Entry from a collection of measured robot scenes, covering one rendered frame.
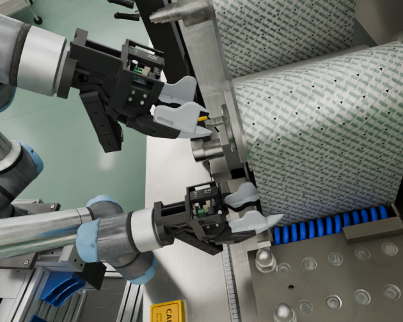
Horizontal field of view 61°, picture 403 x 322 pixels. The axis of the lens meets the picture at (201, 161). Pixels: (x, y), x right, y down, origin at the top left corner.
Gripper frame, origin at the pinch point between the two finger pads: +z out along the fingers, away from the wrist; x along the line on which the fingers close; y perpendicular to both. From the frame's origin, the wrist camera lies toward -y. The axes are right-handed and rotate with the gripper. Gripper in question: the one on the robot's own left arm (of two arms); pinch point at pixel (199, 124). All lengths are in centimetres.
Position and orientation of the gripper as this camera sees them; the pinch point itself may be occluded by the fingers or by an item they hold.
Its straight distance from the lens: 52.3
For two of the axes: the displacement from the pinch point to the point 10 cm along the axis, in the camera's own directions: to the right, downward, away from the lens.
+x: -0.9, -7.5, 6.6
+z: 8.9, 2.3, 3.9
